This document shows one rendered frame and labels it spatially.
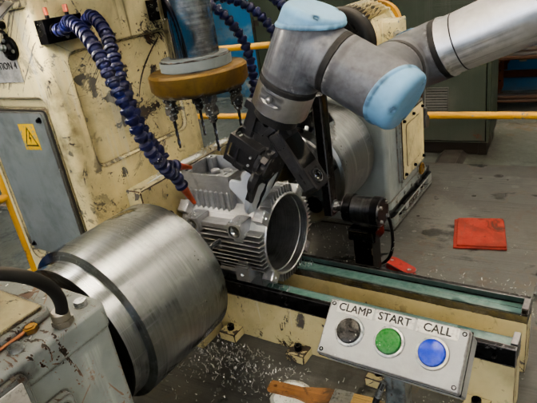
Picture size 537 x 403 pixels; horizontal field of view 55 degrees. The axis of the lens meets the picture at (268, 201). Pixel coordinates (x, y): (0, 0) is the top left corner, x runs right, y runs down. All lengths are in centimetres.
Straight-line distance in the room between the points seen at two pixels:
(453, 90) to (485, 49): 327
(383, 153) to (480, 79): 272
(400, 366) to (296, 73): 40
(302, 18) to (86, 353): 49
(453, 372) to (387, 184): 81
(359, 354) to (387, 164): 77
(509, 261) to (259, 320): 59
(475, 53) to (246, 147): 36
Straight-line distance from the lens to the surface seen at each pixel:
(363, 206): 102
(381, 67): 70
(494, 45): 78
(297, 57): 73
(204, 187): 100
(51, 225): 119
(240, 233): 92
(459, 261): 129
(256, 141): 84
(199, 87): 89
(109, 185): 108
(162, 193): 101
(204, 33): 93
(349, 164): 116
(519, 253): 133
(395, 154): 139
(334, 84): 71
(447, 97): 407
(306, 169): 82
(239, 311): 108
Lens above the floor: 147
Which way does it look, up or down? 24 degrees down
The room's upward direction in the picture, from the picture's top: 9 degrees counter-clockwise
